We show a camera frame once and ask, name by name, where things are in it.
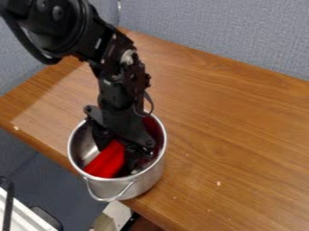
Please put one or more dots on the metal pot with handle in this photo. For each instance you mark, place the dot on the metal pot with handle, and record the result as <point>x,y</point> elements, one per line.
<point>126,185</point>

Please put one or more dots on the white box under table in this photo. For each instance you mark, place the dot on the white box under table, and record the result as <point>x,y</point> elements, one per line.
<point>27,218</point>

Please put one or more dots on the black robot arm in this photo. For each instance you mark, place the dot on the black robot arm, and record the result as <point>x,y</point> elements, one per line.
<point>59,28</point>

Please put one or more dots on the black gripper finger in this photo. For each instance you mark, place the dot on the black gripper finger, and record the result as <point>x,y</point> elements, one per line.
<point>137,158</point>
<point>102,136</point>

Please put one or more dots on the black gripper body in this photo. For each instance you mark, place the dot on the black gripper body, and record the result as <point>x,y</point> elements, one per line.
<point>125,123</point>

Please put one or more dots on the red block object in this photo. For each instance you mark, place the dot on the red block object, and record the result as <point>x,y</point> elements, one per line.
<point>107,163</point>

